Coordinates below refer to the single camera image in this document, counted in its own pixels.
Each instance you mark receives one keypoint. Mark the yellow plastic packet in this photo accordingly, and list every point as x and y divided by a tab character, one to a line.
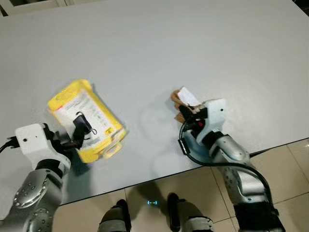
96	121

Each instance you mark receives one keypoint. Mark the brown and white paper trash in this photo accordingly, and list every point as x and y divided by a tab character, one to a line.
187	96

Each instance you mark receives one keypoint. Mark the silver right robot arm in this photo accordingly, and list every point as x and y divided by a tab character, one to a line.
241	179

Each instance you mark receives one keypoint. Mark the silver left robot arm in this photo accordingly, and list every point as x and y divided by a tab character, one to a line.
34	198

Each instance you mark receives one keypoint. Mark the robot left leg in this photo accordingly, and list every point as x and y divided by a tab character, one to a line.
116	217

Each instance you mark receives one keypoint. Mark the robot leg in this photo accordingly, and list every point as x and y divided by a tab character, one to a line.
116	217
190	217

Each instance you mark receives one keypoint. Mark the robot right leg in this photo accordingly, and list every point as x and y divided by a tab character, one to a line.
190	217

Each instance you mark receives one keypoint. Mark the white cabinet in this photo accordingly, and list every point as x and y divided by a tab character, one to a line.
29	6

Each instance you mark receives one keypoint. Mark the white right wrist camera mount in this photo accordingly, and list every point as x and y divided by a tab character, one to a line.
215	118

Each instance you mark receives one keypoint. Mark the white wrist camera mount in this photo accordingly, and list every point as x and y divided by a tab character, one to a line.
35	140
215	118

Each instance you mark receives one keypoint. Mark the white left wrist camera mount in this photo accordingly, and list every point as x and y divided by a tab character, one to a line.
35	140

